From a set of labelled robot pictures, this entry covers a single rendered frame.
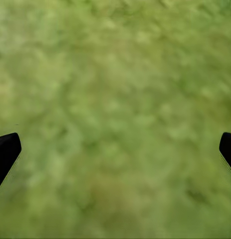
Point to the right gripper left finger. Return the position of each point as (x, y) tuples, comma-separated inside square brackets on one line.
[(10, 148)]

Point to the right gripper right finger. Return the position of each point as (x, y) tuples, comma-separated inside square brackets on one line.
[(225, 146)]

